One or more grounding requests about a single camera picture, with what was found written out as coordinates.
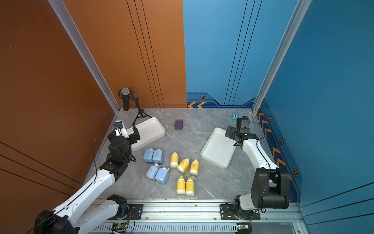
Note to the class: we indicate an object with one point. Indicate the right green circuit board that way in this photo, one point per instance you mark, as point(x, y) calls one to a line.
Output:
point(244, 228)

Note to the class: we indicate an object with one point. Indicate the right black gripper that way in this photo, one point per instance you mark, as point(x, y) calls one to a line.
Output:
point(231, 134)

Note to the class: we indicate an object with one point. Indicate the blue sharpener lower left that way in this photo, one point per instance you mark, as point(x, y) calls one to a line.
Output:
point(152, 171)

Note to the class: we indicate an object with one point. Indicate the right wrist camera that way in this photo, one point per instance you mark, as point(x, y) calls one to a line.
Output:
point(242, 123)

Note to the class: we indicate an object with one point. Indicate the blue sharpener lower right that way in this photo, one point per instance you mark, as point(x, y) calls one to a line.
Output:
point(162, 175)

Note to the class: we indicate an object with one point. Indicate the aluminium rail frame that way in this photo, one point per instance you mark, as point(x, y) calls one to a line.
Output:
point(202, 216)

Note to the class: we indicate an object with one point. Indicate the left white storage tray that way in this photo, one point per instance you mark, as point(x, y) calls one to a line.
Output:
point(149, 131)

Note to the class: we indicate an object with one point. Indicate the white storage tray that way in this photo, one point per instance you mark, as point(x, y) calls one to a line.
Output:
point(149, 131)
point(219, 149)

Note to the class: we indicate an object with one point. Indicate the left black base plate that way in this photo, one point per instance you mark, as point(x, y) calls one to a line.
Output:
point(129, 211)

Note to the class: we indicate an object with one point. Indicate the green circuit board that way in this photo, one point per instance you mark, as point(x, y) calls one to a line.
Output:
point(244, 228)
point(120, 228)

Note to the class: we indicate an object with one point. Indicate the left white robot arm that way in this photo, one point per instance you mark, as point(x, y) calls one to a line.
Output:
point(70, 217)

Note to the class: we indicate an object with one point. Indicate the blue sharpener upper right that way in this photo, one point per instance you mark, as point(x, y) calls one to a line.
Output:
point(158, 156)

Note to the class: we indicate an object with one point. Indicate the left green circuit board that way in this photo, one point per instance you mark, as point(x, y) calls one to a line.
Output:
point(120, 228)

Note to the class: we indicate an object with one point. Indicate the black mini tripod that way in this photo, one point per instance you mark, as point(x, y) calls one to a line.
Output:
point(141, 112)

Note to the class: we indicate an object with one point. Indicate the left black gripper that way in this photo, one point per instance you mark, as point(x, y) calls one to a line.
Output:
point(132, 139)

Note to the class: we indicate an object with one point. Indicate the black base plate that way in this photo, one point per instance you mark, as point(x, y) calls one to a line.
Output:
point(129, 211)
point(229, 212)

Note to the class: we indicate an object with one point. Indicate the blue sharpener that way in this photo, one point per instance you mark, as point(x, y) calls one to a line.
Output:
point(148, 155)
point(162, 175)
point(152, 171)
point(158, 156)

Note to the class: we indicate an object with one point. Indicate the black microphone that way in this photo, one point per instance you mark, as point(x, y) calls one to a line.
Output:
point(125, 95)

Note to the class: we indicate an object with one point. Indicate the purple cube toy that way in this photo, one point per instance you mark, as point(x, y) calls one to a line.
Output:
point(179, 124)

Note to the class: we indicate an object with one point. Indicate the small teal robot toy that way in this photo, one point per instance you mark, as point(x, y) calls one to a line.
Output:
point(235, 117)

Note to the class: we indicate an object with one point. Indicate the blue sharpener upper left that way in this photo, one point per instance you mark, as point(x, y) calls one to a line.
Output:
point(148, 155)

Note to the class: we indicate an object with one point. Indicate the right white storage tray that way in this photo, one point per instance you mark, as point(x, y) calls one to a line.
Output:
point(219, 149)

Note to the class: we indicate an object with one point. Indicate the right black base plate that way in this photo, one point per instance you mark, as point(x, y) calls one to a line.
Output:
point(229, 212)

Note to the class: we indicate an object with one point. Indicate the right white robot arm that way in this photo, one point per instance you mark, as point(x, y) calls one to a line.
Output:
point(270, 185)

